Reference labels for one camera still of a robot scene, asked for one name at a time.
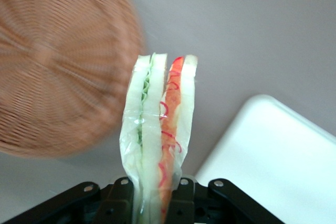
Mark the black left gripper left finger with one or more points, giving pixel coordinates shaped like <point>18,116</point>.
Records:
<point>118,200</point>

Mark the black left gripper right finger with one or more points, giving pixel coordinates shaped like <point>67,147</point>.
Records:
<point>183,200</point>

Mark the triangle sandwich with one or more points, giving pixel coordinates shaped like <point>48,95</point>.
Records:
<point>157,129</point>

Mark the cream plastic serving tray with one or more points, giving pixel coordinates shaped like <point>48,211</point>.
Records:
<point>275,161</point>

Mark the round brown wicker basket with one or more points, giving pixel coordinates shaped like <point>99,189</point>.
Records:
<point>60,64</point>

